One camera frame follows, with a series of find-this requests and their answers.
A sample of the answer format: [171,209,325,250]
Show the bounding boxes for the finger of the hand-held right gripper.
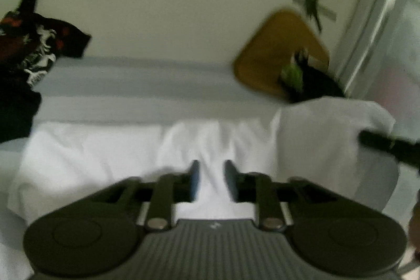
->
[359,131,420,175]

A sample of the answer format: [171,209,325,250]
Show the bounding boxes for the brown cushion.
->
[232,7,331,101]

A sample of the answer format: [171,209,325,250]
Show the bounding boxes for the striped bed sheet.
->
[0,55,420,280]

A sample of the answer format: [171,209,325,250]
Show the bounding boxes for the black garment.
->
[278,49,346,105]

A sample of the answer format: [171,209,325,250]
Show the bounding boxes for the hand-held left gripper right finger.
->
[223,160,339,231]

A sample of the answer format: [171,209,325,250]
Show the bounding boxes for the window frame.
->
[331,0,420,103]

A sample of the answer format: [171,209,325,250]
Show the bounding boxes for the black tape strip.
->
[292,0,338,23]
[301,0,324,33]

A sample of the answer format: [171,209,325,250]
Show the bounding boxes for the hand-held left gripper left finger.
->
[89,160,201,231]

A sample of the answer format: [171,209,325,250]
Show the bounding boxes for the white t-shirt with grey print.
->
[7,96,398,229]

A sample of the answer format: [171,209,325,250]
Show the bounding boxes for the black patterned knit sweater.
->
[0,9,93,143]

